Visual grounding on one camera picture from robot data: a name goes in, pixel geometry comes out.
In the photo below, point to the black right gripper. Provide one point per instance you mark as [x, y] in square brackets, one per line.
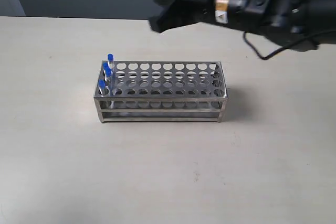
[179, 13]

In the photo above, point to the blue capped tube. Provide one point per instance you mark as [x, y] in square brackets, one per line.
[102, 87]
[111, 61]
[108, 81]
[105, 68]

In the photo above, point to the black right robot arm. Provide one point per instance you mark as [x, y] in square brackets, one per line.
[299, 25]

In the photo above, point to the stainless steel test tube rack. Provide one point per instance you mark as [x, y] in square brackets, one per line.
[163, 91]

